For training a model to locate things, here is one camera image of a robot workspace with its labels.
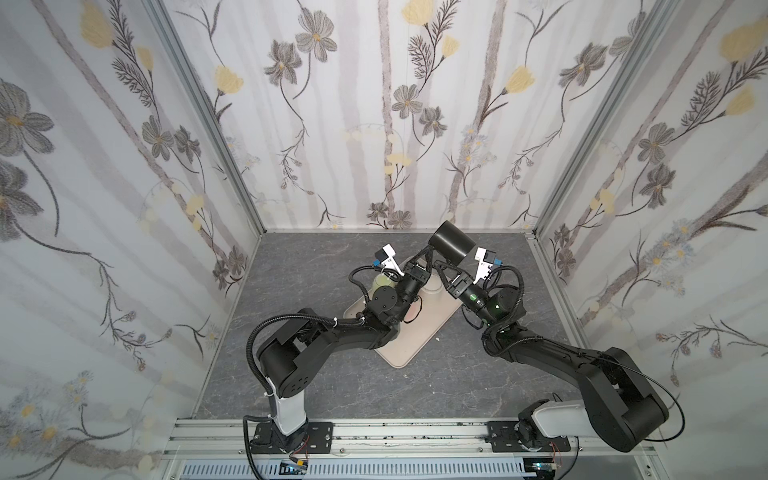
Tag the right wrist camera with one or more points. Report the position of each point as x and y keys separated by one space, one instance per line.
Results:
x=486 y=260

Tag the black mug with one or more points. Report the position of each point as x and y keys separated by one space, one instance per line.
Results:
x=451 y=243

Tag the light green mug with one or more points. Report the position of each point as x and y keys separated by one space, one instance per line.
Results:
x=383 y=279

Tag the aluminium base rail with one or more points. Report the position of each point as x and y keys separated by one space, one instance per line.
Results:
x=215 y=449

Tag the white perforated cable duct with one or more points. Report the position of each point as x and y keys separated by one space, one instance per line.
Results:
x=382 y=468

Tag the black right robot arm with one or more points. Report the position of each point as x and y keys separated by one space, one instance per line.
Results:
x=620 y=402

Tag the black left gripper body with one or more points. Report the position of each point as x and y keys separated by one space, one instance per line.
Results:
x=405 y=275

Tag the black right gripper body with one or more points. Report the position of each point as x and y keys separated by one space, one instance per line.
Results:
x=454 y=280

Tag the beige plastic tray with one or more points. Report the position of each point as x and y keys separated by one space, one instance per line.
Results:
x=414 y=342

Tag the cream white mug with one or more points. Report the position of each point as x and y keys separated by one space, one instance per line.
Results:
x=433 y=288

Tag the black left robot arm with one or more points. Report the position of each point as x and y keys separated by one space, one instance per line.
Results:
x=286 y=352

